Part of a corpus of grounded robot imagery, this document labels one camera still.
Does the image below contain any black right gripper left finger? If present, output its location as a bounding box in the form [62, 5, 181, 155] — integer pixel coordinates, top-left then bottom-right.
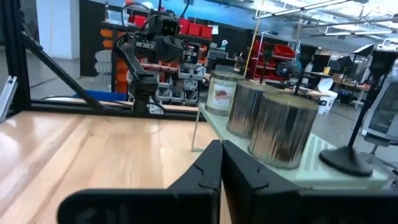
[57, 139, 223, 224]

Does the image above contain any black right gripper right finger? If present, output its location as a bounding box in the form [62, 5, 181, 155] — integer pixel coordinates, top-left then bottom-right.
[221, 139, 398, 224]

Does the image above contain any tin can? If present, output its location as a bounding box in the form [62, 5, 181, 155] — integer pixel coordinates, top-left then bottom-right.
[248, 92, 320, 170]
[205, 70, 245, 117]
[226, 81, 277, 139]

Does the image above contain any black candlestick holder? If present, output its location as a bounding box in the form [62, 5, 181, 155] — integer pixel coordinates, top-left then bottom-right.
[259, 43, 277, 85]
[318, 49, 398, 177]
[294, 45, 318, 96]

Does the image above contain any rack with orange grey bins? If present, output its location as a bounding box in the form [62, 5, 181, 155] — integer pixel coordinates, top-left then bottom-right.
[95, 14, 215, 106]

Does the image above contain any green perforated metal shelf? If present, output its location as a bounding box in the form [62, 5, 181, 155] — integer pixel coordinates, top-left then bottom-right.
[191, 102, 391, 190]

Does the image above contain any blue bin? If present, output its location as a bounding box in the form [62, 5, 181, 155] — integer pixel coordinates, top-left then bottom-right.
[73, 90, 132, 102]

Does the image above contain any rack with red bins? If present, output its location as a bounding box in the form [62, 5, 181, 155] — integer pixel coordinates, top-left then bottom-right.
[248, 39, 297, 82]

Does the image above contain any white bucket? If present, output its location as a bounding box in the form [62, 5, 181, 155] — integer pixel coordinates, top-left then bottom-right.
[317, 77, 339, 116]

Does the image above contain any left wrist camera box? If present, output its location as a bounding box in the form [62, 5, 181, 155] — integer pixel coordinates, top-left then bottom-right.
[148, 12, 182, 37]

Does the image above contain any black aluminium table frame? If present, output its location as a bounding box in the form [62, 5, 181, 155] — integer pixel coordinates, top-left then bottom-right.
[0, 0, 206, 123]

